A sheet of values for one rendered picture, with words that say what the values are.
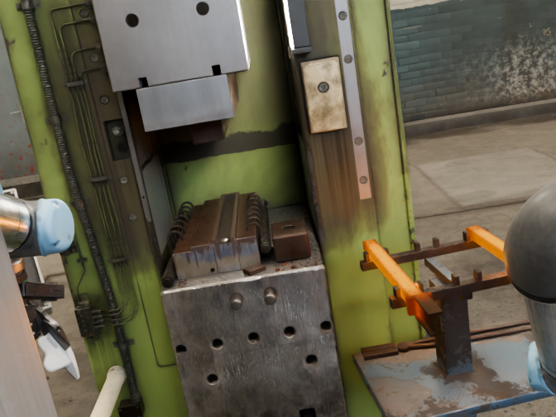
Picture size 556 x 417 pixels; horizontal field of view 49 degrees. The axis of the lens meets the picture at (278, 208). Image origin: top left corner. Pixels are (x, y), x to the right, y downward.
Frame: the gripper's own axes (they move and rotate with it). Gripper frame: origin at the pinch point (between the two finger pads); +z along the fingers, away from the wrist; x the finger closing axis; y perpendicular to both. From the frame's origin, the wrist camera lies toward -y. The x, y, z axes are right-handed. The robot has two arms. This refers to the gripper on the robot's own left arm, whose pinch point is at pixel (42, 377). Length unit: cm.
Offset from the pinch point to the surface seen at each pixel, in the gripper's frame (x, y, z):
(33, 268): -17.1, -25.4, -10.4
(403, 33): 26, -663, -27
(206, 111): 19, -48, -36
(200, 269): 11.2, -45.9, 0.2
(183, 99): 15, -47, -39
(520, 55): 154, -697, 18
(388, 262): 55, -45, 0
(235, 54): 27, -51, -47
